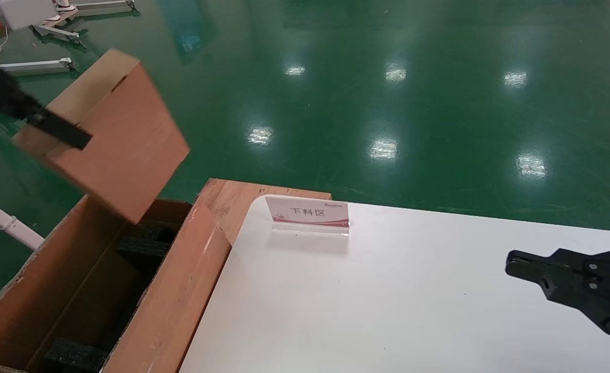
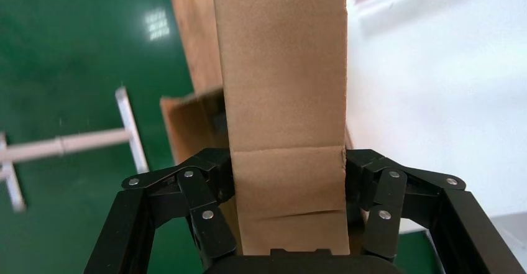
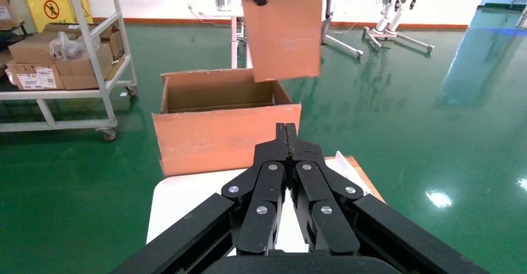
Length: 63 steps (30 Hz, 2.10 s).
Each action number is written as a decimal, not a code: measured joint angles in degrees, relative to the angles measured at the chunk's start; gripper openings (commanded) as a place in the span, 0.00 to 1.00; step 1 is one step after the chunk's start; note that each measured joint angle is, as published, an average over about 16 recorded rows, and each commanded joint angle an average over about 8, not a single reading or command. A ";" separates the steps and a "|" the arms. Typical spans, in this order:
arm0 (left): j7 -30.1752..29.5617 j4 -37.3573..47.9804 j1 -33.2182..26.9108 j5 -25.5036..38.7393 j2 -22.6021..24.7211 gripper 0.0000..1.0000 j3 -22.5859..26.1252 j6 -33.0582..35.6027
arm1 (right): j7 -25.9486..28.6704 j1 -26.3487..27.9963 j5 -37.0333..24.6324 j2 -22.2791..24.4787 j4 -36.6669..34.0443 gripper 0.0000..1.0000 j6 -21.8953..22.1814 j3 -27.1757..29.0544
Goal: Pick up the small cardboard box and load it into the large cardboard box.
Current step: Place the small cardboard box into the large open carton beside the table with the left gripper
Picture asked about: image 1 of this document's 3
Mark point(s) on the grey stand of white humanoid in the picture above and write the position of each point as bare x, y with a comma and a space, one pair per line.
59, 33

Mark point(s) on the small cardboard box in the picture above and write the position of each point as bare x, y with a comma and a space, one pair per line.
124, 150

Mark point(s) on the grey stand of black humanoid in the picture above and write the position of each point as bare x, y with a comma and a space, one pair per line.
35, 66

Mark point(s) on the large open cardboard box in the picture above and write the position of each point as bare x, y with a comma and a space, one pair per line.
180, 290

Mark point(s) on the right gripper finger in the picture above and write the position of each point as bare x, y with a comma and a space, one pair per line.
605, 303
595, 264

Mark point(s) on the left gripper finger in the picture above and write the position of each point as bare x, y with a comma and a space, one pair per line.
56, 127

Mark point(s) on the white metal trolley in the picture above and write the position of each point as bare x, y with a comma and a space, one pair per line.
10, 224

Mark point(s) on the black foam block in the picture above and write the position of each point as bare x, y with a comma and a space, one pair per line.
144, 247
74, 356

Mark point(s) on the acrylic sign with Chinese text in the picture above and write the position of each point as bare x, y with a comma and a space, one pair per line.
307, 212

